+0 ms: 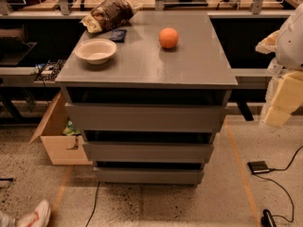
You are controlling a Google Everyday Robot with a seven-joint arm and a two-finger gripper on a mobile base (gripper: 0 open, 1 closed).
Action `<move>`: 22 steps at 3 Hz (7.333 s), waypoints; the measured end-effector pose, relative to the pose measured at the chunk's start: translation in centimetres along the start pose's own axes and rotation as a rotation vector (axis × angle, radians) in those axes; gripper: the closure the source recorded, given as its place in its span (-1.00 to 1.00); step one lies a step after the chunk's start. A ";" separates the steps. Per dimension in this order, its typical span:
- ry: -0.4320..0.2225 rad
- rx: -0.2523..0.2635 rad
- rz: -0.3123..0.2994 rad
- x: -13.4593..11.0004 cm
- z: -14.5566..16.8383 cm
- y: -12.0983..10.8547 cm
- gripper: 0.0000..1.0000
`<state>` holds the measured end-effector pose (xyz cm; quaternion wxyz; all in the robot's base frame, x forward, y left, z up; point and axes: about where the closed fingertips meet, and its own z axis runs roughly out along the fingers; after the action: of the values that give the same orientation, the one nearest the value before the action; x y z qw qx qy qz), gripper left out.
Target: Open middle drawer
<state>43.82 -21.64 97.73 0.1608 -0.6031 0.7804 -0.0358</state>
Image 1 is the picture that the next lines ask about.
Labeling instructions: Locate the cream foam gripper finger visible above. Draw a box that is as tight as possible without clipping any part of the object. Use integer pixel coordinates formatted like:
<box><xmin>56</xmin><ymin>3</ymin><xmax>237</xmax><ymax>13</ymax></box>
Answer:
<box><xmin>256</xmin><ymin>30</ymin><xmax>278</xmax><ymax>54</ymax></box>
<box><xmin>262</xmin><ymin>71</ymin><xmax>303</xmax><ymax>128</ymax></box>

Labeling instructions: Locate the grey drawer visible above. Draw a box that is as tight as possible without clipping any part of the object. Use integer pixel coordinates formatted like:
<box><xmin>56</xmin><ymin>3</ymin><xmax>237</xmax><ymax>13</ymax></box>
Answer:
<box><xmin>94</xmin><ymin>167</ymin><xmax>205</xmax><ymax>185</ymax></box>
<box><xmin>65</xmin><ymin>103</ymin><xmax>227</xmax><ymax>132</ymax></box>
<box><xmin>82</xmin><ymin>142</ymin><xmax>214</xmax><ymax>164</ymax></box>

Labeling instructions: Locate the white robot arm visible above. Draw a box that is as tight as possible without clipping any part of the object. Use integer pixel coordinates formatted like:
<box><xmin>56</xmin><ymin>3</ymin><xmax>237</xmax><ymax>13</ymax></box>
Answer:
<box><xmin>256</xmin><ymin>5</ymin><xmax>303</xmax><ymax>131</ymax></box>

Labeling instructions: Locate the grey drawer cabinet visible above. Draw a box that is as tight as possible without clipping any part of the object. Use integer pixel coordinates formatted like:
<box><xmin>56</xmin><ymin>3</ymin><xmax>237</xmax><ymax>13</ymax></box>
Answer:
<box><xmin>56</xmin><ymin>11</ymin><xmax>238</xmax><ymax>171</ymax></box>

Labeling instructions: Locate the grey top drawer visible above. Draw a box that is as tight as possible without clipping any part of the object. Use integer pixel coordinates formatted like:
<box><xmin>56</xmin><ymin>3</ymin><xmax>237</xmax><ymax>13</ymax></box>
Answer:
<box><xmin>65</xmin><ymin>103</ymin><xmax>227</xmax><ymax>132</ymax></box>

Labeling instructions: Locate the grey bottom drawer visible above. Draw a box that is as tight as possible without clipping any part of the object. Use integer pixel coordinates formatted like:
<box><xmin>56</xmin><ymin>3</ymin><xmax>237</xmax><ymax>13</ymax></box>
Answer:
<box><xmin>94</xmin><ymin>167</ymin><xmax>205</xmax><ymax>185</ymax></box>

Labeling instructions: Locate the black power adapter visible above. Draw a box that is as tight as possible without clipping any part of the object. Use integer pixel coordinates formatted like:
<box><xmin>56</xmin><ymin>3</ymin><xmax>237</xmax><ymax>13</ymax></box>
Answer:
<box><xmin>247</xmin><ymin>161</ymin><xmax>270</xmax><ymax>175</ymax></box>

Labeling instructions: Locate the orange fruit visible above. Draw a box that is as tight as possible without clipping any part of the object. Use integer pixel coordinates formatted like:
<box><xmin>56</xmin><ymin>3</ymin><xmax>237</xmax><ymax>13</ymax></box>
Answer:
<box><xmin>159</xmin><ymin>27</ymin><xmax>179</xmax><ymax>49</ymax></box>

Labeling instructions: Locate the black plug device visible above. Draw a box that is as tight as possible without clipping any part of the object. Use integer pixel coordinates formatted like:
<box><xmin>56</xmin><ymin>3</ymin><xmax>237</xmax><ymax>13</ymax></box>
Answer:
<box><xmin>261</xmin><ymin>209</ymin><xmax>276</xmax><ymax>227</ymax></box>

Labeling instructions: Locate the dark blue snack packet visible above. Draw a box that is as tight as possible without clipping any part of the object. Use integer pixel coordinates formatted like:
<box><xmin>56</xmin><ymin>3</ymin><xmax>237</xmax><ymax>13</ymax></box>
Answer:
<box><xmin>110</xmin><ymin>28</ymin><xmax>127</xmax><ymax>43</ymax></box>

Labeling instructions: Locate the brown chip bag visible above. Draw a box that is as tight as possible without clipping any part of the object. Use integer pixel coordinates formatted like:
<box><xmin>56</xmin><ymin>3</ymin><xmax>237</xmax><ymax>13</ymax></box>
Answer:
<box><xmin>80</xmin><ymin>0</ymin><xmax>143</xmax><ymax>33</ymax></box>

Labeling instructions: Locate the white paper bowl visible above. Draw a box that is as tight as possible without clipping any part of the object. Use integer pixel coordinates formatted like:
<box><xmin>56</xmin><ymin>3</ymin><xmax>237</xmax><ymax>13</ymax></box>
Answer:
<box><xmin>75</xmin><ymin>39</ymin><xmax>116</xmax><ymax>64</ymax></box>

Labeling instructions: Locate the green packet in box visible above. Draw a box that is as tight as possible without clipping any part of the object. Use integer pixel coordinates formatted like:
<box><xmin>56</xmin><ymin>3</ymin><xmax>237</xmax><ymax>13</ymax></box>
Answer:
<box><xmin>62</xmin><ymin>120</ymin><xmax>80</xmax><ymax>136</ymax></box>

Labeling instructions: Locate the black patterned notebook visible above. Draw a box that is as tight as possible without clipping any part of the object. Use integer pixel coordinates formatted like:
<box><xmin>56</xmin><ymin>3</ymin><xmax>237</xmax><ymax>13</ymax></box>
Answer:
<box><xmin>35</xmin><ymin>60</ymin><xmax>65</xmax><ymax>82</ymax></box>

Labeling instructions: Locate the cardboard box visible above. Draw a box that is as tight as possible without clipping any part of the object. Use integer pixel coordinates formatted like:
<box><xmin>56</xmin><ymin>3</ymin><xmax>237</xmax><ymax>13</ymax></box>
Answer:
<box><xmin>29</xmin><ymin>93</ymin><xmax>92</xmax><ymax>166</ymax></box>

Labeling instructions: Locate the grey metal shelf rack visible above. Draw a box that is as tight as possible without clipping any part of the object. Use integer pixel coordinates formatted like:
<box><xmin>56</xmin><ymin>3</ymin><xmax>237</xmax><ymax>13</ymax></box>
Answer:
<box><xmin>0</xmin><ymin>0</ymin><xmax>303</xmax><ymax>125</ymax></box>

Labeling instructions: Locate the white red sneaker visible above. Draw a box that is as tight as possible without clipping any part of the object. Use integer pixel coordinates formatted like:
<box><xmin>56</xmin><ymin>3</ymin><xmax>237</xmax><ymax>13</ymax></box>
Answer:
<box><xmin>16</xmin><ymin>200</ymin><xmax>51</xmax><ymax>227</ymax></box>

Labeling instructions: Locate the black floor cable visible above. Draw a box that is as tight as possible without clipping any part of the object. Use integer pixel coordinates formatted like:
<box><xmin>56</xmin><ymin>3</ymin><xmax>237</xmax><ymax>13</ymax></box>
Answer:
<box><xmin>254</xmin><ymin>145</ymin><xmax>303</xmax><ymax>223</ymax></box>

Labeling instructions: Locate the black cable under cabinet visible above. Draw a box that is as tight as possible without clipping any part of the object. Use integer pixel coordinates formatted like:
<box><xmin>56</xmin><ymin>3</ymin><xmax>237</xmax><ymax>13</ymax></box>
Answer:
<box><xmin>84</xmin><ymin>182</ymin><xmax>101</xmax><ymax>227</ymax></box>

